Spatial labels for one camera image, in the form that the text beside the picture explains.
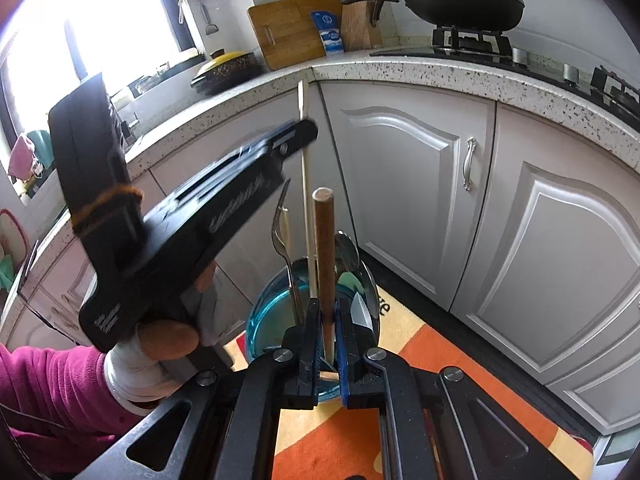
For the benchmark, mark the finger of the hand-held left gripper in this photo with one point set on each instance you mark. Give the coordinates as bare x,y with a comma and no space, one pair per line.
295,135

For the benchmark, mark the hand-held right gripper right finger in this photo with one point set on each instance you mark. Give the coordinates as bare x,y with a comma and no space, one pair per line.
342,340

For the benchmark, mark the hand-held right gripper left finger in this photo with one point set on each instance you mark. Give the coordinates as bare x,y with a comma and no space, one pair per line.
312,330

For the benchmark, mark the floral container with teal rim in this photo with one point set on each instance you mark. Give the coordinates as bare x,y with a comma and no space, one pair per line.
265,320

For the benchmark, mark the thin light wooden chopstick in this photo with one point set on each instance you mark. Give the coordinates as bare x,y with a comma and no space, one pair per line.
307,200

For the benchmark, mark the brown wooden chopstick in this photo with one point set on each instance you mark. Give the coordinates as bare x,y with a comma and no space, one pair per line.
324,260

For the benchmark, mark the small metal spoon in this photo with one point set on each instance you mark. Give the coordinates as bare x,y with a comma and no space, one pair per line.
347,255

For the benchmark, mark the metal fork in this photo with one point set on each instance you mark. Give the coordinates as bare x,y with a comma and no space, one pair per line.
280,240

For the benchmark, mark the person's left forearm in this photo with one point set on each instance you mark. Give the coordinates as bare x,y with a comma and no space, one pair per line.
50,395

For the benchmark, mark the person's left hand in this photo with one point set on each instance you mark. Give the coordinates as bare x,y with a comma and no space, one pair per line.
150,350

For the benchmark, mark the grey cabinet door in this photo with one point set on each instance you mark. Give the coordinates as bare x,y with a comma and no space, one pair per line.
400,185
240,135
565,270
55,280

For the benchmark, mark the orange yellow dotted mat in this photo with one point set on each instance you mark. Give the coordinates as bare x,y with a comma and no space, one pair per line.
425,350

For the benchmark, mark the wooden cutting board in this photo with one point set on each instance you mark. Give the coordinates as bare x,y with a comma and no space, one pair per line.
290,35

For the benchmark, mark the yellow lid pot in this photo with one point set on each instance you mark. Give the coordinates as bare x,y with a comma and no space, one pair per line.
225,60

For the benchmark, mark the blue white packet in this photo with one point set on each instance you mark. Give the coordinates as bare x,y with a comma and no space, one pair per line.
330,35

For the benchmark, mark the speckled stone countertop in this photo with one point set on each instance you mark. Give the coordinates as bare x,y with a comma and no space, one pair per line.
400,67

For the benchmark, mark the wooden knife block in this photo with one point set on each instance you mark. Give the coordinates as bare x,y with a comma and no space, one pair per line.
357,25

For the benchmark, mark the metal peeler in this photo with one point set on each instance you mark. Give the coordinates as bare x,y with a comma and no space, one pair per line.
211,27

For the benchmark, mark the pink cloth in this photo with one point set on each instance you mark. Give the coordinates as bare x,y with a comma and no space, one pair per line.
22,155

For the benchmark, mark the black gas stove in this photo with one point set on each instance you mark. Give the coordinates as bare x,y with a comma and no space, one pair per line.
475,47

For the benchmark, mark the kitchen window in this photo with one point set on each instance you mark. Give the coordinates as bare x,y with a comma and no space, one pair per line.
125,25

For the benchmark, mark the black wok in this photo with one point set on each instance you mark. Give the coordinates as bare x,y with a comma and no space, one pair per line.
460,5

